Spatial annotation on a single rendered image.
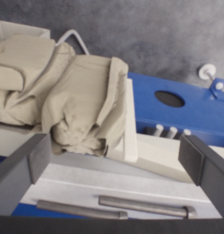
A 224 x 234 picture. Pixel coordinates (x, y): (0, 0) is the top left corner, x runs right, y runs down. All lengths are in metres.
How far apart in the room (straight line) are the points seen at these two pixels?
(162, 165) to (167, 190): 0.08
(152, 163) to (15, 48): 0.40
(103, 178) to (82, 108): 0.20
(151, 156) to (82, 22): 0.82
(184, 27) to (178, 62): 0.20
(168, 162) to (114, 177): 0.17
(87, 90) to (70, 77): 0.05
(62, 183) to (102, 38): 0.86
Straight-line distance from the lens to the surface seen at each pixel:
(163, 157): 0.50
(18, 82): 0.28
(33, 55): 0.32
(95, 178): 0.39
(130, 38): 1.07
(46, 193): 0.45
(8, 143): 0.56
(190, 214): 0.46
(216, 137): 0.78
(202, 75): 1.24
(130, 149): 0.26
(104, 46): 1.09
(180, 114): 0.76
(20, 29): 0.94
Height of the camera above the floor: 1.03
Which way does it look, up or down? 50 degrees down
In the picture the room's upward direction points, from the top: 175 degrees counter-clockwise
